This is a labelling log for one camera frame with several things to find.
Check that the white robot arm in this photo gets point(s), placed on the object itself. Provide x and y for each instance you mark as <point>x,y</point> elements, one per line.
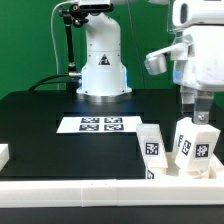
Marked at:
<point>103,75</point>

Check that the white U-shaped fence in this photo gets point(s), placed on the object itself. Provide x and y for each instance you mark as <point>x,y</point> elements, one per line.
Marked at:
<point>71,175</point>

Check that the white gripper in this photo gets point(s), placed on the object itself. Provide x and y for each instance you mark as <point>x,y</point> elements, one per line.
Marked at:
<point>202,70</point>

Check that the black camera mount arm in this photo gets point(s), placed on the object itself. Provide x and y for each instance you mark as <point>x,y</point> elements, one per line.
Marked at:
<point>72,17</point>

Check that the white marker sheet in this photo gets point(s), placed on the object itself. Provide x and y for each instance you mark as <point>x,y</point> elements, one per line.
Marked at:
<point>97,124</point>

